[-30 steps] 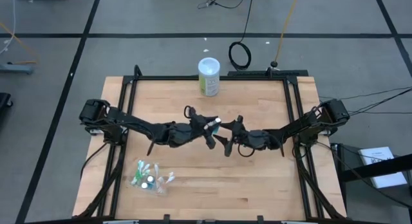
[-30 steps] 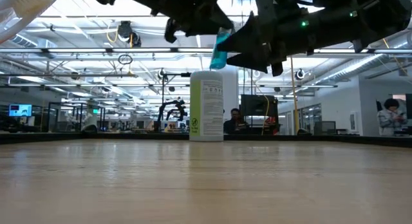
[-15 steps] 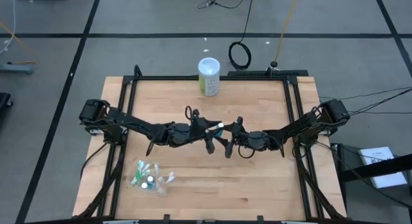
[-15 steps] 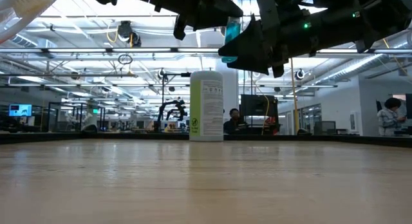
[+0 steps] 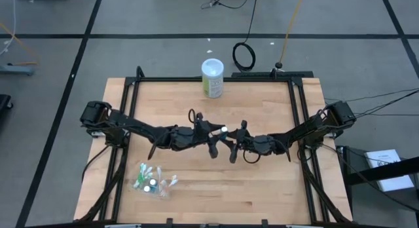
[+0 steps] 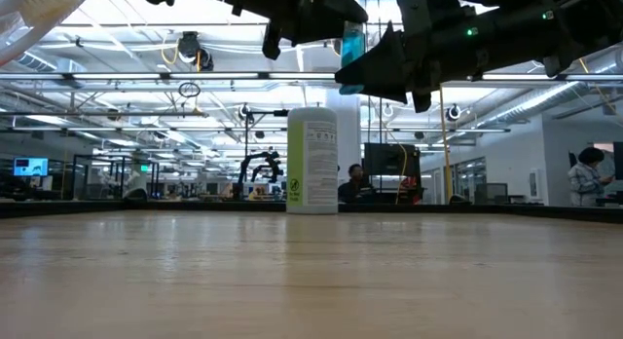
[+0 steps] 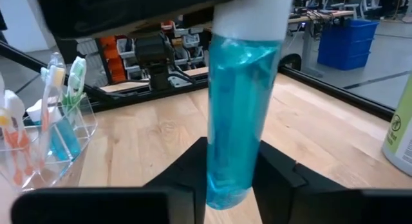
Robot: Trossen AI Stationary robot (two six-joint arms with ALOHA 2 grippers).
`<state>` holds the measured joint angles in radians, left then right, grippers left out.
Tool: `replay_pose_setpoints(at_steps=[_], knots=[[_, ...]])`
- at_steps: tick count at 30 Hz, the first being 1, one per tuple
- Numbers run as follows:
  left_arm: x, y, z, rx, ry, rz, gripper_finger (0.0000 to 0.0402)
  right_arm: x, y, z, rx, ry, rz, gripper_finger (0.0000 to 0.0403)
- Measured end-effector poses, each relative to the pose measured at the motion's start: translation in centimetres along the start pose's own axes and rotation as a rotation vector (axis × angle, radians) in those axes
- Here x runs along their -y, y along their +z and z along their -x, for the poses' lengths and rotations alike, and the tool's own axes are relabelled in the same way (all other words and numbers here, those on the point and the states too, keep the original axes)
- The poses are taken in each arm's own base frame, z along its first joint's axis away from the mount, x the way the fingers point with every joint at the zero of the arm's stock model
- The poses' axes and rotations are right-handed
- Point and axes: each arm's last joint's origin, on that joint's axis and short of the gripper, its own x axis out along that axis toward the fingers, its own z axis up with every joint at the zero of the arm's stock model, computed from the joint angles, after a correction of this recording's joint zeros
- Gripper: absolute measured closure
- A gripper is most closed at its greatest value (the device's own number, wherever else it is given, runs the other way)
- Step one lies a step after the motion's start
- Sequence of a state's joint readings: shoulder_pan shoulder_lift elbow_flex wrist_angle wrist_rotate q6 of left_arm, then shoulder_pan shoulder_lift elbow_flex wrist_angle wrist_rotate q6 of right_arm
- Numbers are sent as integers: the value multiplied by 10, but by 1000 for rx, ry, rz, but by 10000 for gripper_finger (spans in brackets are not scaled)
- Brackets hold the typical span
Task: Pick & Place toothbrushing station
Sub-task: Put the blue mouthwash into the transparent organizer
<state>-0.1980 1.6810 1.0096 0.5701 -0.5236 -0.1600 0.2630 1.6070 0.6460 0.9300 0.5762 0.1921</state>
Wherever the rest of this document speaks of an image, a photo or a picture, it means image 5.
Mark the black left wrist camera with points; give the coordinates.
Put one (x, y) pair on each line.
(183, 138)

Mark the black metal table frame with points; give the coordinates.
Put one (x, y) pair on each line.
(262, 79)

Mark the clear acrylic organizer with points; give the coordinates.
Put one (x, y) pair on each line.
(157, 194)

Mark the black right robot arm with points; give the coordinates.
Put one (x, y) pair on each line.
(304, 133)

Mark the black floor object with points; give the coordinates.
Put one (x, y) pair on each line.
(5, 103)

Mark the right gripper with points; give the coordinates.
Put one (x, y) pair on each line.
(243, 126)

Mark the white green wipes canister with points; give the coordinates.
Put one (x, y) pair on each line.
(212, 87)

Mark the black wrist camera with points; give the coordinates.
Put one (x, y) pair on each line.
(266, 144)
(183, 138)

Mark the black side stand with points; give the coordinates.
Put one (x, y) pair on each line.
(357, 162)

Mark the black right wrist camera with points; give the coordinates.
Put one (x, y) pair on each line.
(266, 144)

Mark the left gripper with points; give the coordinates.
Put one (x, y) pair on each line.
(203, 131)

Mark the white paper booklet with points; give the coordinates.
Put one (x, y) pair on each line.
(383, 156)

